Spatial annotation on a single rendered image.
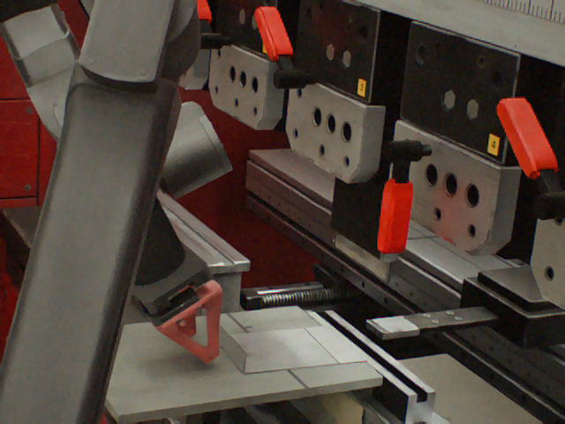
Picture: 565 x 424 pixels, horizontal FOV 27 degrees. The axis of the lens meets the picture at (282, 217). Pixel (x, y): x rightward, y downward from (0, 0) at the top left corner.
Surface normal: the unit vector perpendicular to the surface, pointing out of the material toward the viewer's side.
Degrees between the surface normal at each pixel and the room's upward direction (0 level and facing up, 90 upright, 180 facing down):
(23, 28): 60
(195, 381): 0
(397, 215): 91
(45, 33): 53
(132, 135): 75
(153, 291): 29
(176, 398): 0
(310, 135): 90
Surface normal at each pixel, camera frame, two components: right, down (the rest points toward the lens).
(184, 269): -0.37, -0.80
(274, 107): 0.45, 0.31
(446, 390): 0.09, -0.95
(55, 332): -0.03, -0.15
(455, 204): -0.89, 0.07
